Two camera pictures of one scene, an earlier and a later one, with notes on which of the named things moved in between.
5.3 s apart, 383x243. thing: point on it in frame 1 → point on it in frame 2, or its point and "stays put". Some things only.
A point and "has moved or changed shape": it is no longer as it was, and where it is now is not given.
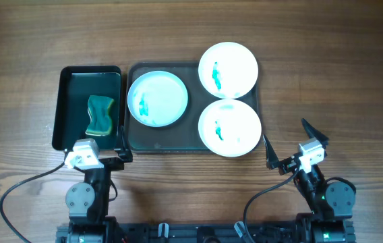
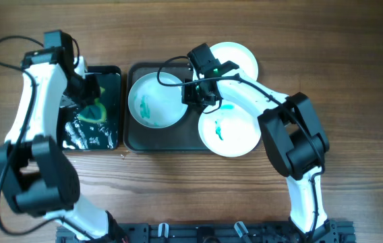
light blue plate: x=157 y=98 stays put
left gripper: x=109 y=161 → x=85 y=93
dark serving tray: x=183 y=136 stays put
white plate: x=230 y=128 stays put
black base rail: x=201 y=232 stays put
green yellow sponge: x=99 y=109 has moved or changed shape
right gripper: x=289 y=162 → x=195 y=96
